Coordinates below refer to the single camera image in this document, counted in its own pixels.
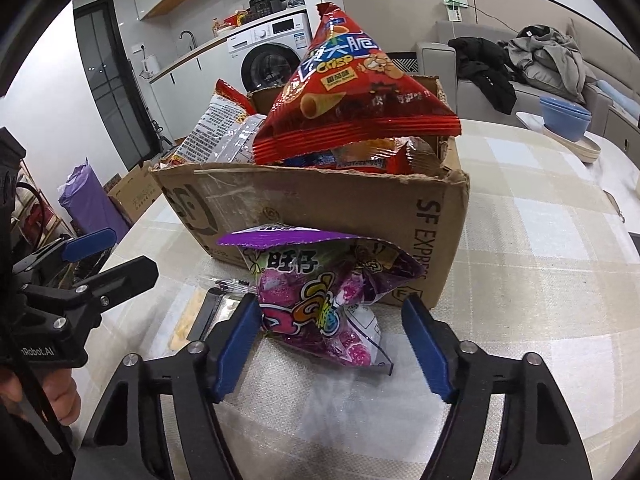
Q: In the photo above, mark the blue bowl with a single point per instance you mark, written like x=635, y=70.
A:
x=582, y=110

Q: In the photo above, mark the metal kitchen faucet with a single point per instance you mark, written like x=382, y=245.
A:
x=189, y=37

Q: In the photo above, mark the light blue pillow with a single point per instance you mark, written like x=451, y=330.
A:
x=617, y=100

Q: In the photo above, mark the snack packets on washing machine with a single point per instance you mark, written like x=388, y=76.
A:
x=232, y=20

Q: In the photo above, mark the purple plastic bag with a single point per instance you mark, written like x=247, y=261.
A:
x=90, y=205

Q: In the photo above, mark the pile of clothes on sofa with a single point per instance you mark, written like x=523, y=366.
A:
x=550, y=60

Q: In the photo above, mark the grey sofa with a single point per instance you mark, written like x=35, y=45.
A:
x=435, y=60

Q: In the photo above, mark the person's left hand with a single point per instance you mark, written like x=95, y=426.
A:
x=60, y=400

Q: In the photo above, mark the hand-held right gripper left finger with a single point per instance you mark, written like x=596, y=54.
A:
x=237, y=350

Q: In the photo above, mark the black rice cooker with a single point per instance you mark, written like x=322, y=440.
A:
x=266, y=5

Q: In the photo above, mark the stack of blue bowls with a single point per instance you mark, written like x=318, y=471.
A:
x=562, y=125

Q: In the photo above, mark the white counter cabinet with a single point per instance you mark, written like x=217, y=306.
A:
x=200, y=80

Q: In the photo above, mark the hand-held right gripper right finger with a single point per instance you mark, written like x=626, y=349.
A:
x=427, y=350

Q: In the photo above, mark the small brown cardboard box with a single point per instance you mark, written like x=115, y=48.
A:
x=132, y=195

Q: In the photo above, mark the white washing machine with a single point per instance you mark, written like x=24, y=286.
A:
x=265, y=45

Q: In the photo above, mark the purple candy packet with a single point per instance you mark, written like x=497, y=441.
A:
x=320, y=305

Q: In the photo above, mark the white wall power strip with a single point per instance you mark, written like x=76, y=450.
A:
x=455, y=6

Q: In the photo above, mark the large brown cardboard box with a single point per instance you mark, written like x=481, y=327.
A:
x=310, y=200

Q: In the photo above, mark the beige dish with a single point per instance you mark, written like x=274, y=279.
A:
x=580, y=152

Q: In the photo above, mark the black white patterned chair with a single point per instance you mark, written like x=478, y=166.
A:
x=402, y=64

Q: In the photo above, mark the white red stick snack packet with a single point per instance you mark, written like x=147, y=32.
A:
x=215, y=130

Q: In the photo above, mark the wooden storage rack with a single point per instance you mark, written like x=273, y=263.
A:
x=40, y=215

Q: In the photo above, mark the red cone crisp packet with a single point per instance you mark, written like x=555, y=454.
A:
x=350, y=100

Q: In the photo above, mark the stick vacuum cleaner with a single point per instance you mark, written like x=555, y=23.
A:
x=160, y=132

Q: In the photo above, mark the clear wafer roll packet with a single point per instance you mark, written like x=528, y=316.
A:
x=195, y=315

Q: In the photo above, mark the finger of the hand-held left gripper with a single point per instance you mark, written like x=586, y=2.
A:
x=90, y=244
x=125, y=275

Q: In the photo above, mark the black framed glass door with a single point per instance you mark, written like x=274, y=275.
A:
x=107, y=85

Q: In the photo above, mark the black jacket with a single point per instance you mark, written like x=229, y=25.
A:
x=482, y=67

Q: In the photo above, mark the white electric kettle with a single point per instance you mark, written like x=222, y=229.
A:
x=150, y=67

